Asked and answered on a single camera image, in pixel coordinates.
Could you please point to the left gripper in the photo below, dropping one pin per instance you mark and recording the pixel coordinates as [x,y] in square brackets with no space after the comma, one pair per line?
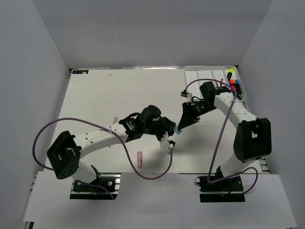
[167,126]

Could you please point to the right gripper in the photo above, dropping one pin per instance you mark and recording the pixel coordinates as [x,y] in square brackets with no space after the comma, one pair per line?
[188,115]

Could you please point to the blue stapler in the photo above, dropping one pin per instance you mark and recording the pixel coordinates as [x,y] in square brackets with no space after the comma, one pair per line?
[177,131]

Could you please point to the pink stapler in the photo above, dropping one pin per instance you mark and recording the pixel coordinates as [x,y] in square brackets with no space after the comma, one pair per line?
[139,159]

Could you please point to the pink highlighter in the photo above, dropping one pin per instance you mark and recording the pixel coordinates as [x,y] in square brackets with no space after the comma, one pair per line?
[233,89]

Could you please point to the blue highlighter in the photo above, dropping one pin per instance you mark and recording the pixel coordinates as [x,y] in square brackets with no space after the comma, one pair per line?
[238,87]

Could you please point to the yellow highlighter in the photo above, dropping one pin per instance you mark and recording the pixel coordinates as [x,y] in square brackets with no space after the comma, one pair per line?
[229,74]

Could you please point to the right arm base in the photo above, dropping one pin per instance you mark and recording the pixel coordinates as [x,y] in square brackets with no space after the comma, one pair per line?
[227,191]

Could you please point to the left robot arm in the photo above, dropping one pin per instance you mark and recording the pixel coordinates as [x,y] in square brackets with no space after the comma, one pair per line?
[66,153]

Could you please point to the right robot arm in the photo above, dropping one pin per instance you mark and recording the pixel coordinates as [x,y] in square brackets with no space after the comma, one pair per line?
[253,135]

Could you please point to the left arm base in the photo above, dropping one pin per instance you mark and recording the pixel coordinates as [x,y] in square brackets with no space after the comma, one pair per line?
[106,187]

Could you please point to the white divided tray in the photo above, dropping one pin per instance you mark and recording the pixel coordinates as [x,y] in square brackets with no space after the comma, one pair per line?
[192,73]

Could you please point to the beige eraser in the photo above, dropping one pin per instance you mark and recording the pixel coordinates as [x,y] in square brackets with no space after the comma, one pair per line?
[115,120]

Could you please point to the blue label sticker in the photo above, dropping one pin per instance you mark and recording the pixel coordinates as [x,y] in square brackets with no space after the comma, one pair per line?
[80,72]

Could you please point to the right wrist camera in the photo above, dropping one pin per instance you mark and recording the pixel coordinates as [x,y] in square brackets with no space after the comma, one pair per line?
[186,94]

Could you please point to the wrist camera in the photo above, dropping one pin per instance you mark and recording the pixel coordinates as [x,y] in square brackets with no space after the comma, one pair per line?
[186,94]
[166,145]

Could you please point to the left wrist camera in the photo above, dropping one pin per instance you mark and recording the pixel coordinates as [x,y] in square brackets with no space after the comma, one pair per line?
[166,145]

